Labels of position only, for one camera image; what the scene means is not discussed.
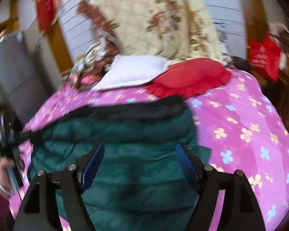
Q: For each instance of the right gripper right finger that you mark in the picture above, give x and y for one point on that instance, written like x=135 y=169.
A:
x=240 y=210

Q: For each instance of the brown patterned blanket pile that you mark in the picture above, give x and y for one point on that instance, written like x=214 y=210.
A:
x=91 y=66

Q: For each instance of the pink floral bed sheet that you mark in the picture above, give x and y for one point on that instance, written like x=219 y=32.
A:
x=236 y=121

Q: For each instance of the cream rose-print quilt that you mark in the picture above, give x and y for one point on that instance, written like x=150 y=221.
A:
x=174 y=29

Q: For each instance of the dark green puffer jacket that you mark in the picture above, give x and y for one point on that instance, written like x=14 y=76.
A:
x=140 y=184

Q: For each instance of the wooden shelf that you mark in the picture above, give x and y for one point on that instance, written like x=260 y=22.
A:
x=279 y=33

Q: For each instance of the red ruffled pillow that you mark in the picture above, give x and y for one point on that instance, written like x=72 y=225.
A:
x=189 y=79

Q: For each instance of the red gift bag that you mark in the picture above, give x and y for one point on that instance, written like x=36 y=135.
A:
x=265 y=57

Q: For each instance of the red hanging banner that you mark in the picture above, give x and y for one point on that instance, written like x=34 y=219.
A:
x=46 y=14

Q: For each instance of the white pillow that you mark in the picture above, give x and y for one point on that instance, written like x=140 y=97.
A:
x=132 y=71

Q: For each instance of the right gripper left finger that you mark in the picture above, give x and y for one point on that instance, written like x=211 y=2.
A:
x=39 y=210

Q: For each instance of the person's left hand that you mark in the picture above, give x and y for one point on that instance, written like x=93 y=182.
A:
x=5 y=184

